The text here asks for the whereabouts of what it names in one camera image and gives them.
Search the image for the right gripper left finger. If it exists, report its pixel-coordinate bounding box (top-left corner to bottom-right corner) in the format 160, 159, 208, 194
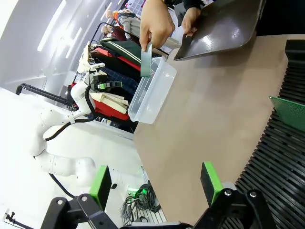
40, 166, 120, 229

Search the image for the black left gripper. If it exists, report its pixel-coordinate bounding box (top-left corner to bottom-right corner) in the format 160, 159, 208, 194
92, 81, 123, 93

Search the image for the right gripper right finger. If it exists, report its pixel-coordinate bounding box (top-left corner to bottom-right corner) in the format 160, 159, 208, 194
193, 161, 275, 229

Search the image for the dark brown tray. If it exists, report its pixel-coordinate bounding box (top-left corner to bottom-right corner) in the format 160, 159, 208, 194
173, 0, 266, 62

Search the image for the person right forearm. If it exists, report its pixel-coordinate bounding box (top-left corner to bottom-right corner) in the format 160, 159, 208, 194
182, 0, 210, 11

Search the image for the person left hand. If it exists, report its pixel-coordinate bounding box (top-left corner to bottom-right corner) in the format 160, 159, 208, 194
139, 0, 176, 52

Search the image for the person right hand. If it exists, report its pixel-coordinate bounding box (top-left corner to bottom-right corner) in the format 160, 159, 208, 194
181, 8, 202, 38

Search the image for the blue plaid garment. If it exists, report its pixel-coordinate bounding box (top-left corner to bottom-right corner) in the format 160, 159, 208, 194
102, 68, 140, 96

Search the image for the cream cloth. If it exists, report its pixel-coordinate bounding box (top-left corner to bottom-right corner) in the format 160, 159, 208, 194
90, 92, 129, 115

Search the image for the red garment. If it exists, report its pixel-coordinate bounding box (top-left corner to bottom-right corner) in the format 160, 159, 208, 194
91, 99, 131, 123
91, 47, 142, 72

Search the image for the dark green striped garment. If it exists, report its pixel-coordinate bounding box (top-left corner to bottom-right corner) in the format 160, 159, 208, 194
99, 38, 143, 65

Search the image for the clear plastic storage box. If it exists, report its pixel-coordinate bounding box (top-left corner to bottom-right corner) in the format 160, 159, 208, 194
127, 56, 177, 125

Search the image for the background person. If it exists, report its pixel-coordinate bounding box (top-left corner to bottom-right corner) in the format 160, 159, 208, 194
105, 9, 142, 33
101, 25, 128, 42

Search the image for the black metal stand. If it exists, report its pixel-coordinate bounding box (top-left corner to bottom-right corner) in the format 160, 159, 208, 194
15, 82, 73, 105

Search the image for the black slotted PCB rack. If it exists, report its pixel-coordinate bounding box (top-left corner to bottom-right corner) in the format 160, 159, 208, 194
234, 39, 305, 229

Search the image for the person black jacket torso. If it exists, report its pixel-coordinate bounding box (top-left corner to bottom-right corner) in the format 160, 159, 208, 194
256, 0, 305, 37

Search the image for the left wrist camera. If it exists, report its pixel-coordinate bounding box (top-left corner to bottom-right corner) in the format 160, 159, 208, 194
89, 62, 108, 83

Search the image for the black cable bundle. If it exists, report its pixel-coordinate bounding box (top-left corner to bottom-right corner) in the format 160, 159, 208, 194
120, 183, 163, 219

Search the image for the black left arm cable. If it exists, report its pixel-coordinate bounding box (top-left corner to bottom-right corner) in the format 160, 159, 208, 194
42, 84, 98, 142

